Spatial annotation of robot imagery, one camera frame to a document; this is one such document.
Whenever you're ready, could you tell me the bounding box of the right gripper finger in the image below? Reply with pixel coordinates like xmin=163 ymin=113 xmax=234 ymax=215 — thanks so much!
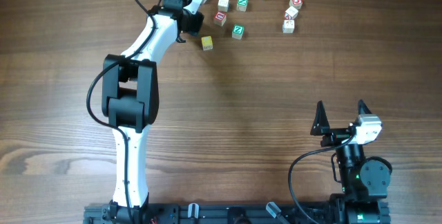
xmin=358 ymin=100 xmax=372 ymax=115
xmin=310 ymin=100 xmax=330 ymax=136

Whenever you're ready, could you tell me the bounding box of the green N block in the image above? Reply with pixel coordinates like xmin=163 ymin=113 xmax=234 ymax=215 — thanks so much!
xmin=236 ymin=0 xmax=248 ymax=12

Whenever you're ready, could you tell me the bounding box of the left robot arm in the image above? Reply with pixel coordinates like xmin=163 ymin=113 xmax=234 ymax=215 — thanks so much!
xmin=100 ymin=0 xmax=206 ymax=223

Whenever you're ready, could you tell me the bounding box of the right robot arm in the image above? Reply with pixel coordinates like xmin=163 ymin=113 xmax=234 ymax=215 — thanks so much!
xmin=310 ymin=100 xmax=392 ymax=224

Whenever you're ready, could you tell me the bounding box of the yellow block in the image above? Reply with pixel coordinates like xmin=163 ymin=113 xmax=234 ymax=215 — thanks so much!
xmin=201 ymin=36 xmax=213 ymax=50

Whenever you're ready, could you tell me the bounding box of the red U block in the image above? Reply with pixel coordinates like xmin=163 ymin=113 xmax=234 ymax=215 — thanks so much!
xmin=213 ymin=11 xmax=227 ymax=26

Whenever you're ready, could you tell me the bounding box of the plain wooden block blue side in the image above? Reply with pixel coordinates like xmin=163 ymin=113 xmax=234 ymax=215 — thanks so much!
xmin=218 ymin=0 xmax=229 ymax=12

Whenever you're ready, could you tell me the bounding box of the green Z block centre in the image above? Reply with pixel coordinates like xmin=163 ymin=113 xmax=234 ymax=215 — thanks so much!
xmin=232 ymin=24 xmax=244 ymax=39

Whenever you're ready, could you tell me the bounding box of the white picture block right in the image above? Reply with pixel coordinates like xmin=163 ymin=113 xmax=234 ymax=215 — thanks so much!
xmin=282 ymin=19 xmax=296 ymax=33

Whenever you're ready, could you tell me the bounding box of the white block red side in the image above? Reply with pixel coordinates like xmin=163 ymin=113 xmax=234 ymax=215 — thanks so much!
xmin=284 ymin=6 xmax=299 ymax=20

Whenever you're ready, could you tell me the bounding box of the red letter block right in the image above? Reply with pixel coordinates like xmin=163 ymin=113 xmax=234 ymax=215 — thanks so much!
xmin=289 ymin=0 xmax=303 ymax=10

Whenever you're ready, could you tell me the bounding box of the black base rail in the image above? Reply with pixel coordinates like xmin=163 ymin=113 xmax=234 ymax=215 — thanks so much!
xmin=83 ymin=201 xmax=391 ymax=224

